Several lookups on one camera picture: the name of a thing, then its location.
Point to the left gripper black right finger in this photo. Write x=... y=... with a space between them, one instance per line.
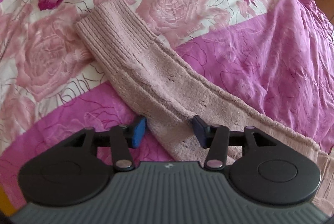
x=214 y=138

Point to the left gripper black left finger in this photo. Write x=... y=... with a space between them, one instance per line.
x=123 y=138

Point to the pink knitted cardigan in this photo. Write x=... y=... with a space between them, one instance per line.
x=154 y=81

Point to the pink floral striped bedspread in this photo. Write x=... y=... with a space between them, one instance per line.
x=275 y=55

